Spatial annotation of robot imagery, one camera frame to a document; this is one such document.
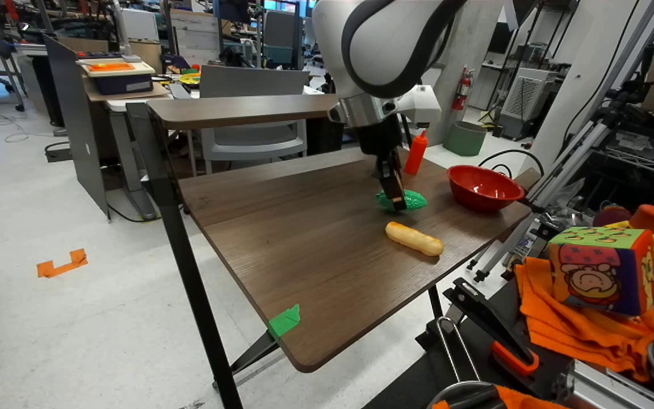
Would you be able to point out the red plastic bowl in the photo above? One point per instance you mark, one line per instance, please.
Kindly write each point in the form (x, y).
(486, 189)

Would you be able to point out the green tape piece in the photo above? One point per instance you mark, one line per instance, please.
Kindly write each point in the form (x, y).
(284, 322)

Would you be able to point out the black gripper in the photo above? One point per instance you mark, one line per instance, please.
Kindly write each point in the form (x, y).
(377, 139)

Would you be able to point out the wooden side desk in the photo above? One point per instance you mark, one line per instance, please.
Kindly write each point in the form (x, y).
(244, 110)

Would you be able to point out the yellow bread roll toy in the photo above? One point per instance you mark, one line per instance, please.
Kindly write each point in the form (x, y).
(414, 240)

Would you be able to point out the box with orange lid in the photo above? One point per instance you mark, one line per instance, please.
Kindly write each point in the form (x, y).
(119, 74)

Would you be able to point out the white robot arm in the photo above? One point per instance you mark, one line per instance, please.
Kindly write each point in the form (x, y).
(372, 47)

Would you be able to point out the gray partition panel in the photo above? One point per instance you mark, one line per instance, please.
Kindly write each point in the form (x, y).
(77, 128)

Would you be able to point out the white chair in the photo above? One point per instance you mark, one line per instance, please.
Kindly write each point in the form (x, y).
(424, 104)

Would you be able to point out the colourful plush cube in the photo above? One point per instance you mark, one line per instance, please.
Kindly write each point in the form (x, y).
(601, 270)

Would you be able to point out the red fire extinguisher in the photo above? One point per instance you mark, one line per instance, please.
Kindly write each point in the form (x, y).
(461, 92)

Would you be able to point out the green leaf-shaped toy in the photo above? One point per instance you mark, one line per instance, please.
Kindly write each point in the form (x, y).
(416, 200)

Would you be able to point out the black metal table frame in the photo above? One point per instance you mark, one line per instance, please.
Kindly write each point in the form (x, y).
(191, 288)

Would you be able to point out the green bin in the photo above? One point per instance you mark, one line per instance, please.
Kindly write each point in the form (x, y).
(463, 139)

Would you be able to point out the orange cloth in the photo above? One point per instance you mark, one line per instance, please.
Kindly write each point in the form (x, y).
(584, 330)

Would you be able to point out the aluminium frame rails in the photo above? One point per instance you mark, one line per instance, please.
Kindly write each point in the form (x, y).
(584, 99)

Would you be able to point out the orange foam block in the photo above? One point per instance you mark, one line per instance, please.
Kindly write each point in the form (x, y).
(651, 217)

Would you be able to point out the gray office chair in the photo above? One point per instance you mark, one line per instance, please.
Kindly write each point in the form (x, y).
(254, 115)

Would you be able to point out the orange floor tape marker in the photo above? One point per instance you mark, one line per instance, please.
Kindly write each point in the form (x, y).
(62, 264)

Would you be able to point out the red ketchup bottle toy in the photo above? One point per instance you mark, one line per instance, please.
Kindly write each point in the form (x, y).
(416, 156)

